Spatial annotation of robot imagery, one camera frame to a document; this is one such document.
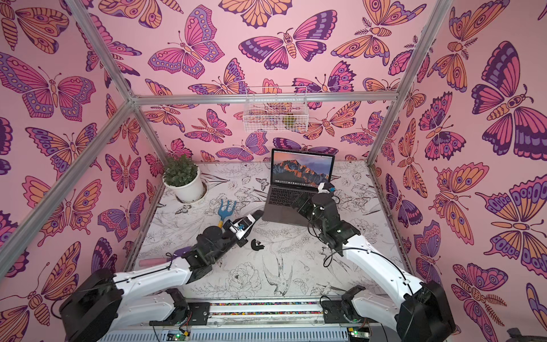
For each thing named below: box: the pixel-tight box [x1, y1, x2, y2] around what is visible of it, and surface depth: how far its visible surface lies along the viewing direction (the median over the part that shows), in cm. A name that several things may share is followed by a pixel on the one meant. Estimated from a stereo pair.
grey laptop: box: [262, 148, 336, 227], surface depth 105 cm
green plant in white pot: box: [162, 153, 205, 203], surface depth 97 cm
